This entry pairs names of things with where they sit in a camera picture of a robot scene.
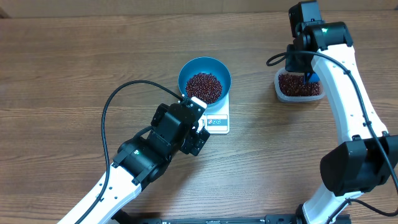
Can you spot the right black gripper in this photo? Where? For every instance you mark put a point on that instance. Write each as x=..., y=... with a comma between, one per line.
x=295, y=63

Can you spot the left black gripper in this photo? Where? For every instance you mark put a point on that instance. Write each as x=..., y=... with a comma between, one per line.
x=196, y=141

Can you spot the blue plastic measuring scoop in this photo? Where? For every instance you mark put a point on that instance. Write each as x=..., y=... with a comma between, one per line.
x=310, y=78

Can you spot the red adzuki beans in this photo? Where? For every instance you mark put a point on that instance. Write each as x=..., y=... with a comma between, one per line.
x=204, y=86

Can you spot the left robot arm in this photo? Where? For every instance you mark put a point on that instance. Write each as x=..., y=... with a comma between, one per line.
x=142, y=160

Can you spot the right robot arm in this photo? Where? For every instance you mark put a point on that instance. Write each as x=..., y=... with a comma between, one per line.
x=367, y=154

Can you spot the white digital kitchen scale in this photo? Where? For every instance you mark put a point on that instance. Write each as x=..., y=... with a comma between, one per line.
x=216, y=119

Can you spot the teal metal bowl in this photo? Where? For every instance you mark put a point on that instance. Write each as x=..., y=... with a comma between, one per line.
x=206, y=65

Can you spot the clear plastic food container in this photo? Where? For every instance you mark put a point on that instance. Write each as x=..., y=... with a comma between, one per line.
x=290, y=88

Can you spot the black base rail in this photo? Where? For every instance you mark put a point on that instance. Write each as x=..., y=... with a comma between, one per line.
x=122, y=217

